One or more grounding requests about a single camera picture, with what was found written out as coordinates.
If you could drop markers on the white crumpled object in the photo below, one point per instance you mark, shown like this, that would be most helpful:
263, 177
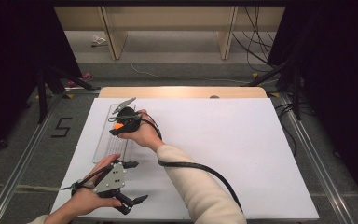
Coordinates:
98, 40

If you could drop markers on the white table cover sheet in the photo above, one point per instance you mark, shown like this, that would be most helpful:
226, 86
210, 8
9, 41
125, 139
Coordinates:
230, 149

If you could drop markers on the person's right hand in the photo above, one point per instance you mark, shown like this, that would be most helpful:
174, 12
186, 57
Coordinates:
144, 135

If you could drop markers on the metal floor rail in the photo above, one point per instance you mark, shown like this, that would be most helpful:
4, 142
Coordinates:
20, 165
312, 155

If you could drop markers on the wooden shelf unit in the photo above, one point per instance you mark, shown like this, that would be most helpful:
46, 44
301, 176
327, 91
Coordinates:
167, 18

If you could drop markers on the black metal stand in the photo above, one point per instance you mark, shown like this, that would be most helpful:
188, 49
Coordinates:
42, 93
296, 93

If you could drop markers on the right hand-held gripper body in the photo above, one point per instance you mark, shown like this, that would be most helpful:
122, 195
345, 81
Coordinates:
129, 119

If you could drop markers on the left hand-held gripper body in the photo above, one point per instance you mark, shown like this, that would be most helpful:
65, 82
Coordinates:
112, 180

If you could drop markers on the clear plastic tray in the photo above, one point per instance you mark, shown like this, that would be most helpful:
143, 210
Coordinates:
115, 146

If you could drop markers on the pink object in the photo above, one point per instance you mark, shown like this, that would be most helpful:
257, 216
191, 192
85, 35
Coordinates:
87, 76

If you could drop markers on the black curtain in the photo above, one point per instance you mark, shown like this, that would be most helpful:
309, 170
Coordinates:
338, 77
12, 62

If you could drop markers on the person's left hand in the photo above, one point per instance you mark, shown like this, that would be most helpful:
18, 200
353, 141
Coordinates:
87, 202

